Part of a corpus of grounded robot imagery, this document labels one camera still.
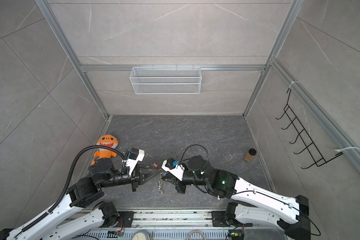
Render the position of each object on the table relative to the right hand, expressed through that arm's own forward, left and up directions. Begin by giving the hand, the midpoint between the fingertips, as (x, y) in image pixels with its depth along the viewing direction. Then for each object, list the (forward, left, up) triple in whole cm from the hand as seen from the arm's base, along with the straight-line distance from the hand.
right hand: (164, 175), depth 62 cm
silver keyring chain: (-4, +1, +2) cm, 5 cm away
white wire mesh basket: (+66, +3, +4) cm, 66 cm away
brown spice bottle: (+19, -48, -19) cm, 55 cm away
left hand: (0, +2, +7) cm, 7 cm away
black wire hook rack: (+8, -63, +4) cm, 64 cm away
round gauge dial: (-19, +12, -21) cm, 31 cm away
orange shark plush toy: (+30, +41, -16) cm, 53 cm away
